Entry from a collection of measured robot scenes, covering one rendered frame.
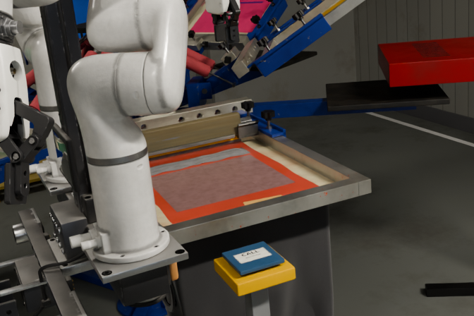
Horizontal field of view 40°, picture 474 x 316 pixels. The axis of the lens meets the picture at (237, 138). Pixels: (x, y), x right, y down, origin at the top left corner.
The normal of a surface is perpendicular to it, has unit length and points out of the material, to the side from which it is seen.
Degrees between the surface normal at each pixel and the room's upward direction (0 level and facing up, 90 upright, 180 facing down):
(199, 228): 90
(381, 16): 90
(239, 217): 90
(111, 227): 90
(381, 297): 0
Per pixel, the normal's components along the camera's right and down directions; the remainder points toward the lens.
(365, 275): -0.10, -0.95
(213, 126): 0.40, 0.23
